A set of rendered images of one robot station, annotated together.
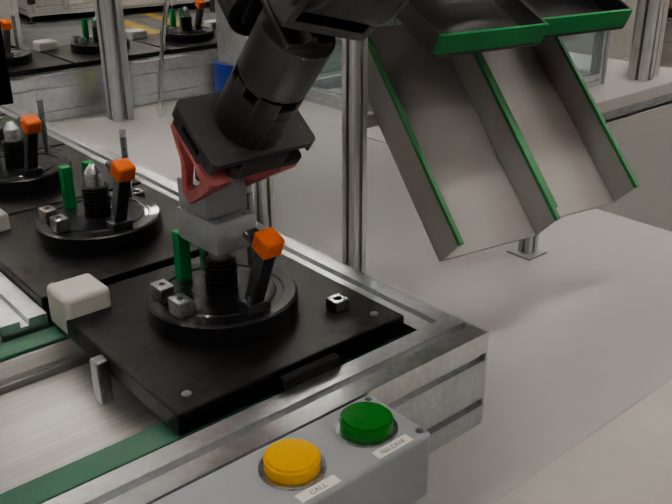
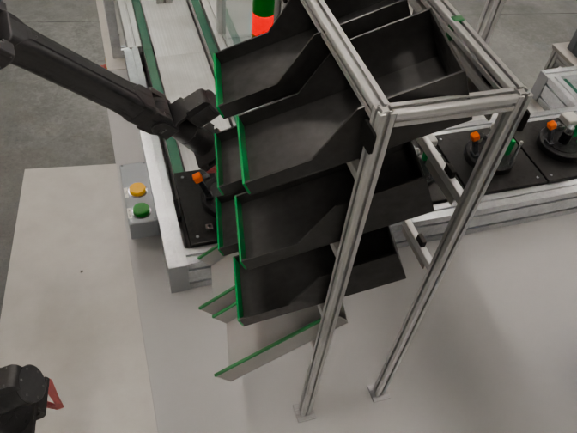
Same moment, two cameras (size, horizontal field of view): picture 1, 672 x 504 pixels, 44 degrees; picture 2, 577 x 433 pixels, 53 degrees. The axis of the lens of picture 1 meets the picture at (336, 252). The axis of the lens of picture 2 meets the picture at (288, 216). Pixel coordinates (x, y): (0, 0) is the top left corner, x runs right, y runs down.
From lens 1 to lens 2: 1.53 m
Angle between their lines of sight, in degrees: 83
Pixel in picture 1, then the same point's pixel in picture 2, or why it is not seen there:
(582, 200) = (232, 356)
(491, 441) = (159, 289)
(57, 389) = not seen: hidden behind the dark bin
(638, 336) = (187, 396)
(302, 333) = (197, 212)
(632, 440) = (128, 334)
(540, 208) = (211, 305)
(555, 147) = (259, 341)
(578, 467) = (129, 307)
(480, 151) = not seen: hidden behind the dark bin
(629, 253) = not seen: outside the picture
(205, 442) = (161, 179)
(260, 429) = (159, 190)
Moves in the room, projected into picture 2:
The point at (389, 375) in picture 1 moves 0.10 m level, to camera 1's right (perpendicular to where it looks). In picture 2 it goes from (162, 228) to (139, 258)
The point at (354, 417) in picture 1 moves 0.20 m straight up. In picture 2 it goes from (142, 205) to (132, 143)
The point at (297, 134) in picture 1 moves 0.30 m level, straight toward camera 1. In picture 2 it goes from (200, 161) to (81, 121)
